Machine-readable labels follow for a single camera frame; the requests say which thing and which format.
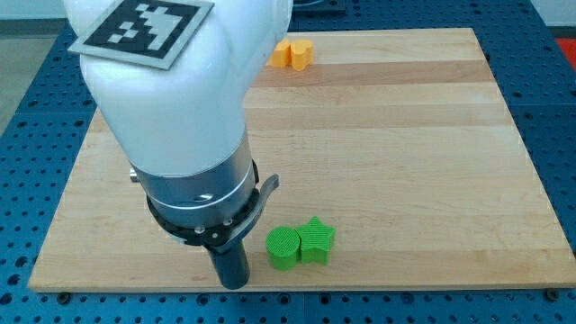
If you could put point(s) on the green star block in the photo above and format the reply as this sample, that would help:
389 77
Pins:
317 241

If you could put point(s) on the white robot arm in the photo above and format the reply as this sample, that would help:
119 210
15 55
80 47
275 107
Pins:
170 78

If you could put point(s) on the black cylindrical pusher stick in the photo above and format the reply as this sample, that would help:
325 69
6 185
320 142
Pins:
231 266

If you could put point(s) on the green circle block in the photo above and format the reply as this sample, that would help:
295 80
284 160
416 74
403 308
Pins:
283 248

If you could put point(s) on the black end effector mount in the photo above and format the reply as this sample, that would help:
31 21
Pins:
215 209

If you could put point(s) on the yellow heart block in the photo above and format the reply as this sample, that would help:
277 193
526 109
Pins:
301 54

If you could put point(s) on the black and white fiducial marker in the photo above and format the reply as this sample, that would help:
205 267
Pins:
149 33

